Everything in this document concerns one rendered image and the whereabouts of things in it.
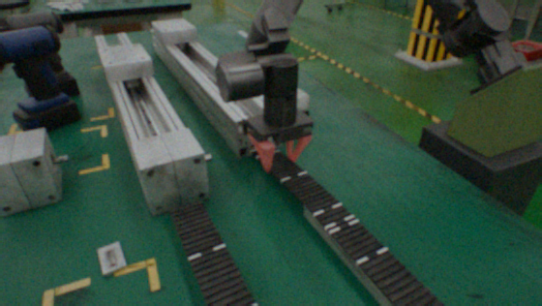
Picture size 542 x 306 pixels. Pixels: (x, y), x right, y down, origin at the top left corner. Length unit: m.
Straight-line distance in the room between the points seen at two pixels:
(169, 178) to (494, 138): 0.62
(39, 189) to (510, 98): 0.84
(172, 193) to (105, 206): 0.13
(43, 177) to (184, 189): 0.23
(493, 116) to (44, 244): 0.82
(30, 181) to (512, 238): 0.76
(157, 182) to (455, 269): 0.45
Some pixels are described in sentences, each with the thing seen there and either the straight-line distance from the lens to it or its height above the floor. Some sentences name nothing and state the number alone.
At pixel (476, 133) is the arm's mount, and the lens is 0.83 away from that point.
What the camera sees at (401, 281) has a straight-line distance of 0.48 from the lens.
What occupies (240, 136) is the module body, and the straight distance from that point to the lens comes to 0.68.
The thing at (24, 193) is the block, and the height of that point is 0.81.
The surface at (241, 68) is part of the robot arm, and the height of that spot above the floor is 1.00.
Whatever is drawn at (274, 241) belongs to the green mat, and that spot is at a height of 0.78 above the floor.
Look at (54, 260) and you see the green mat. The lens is 0.59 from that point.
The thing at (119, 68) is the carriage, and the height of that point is 0.90.
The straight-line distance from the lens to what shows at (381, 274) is 0.47.
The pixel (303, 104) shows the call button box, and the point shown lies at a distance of 0.83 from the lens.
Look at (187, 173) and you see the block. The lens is 0.57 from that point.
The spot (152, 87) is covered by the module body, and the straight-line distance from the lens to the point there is 0.85.
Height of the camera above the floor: 1.17
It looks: 33 degrees down
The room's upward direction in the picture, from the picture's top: straight up
